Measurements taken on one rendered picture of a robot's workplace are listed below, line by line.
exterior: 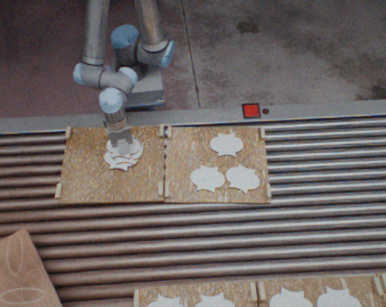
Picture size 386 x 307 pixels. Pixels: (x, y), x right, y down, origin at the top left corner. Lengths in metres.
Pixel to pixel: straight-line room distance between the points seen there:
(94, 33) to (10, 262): 0.81
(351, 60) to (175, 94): 1.42
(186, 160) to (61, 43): 2.15
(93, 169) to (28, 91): 1.72
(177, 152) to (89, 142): 0.37
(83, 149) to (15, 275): 0.56
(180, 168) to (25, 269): 0.66
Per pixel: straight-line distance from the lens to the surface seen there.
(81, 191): 1.62
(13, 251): 1.49
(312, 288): 1.50
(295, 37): 3.54
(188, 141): 1.67
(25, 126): 1.88
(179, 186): 1.57
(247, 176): 1.59
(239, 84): 3.11
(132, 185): 1.59
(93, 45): 1.47
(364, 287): 1.56
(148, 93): 1.82
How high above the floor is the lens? 2.35
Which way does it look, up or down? 59 degrees down
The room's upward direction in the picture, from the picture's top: straight up
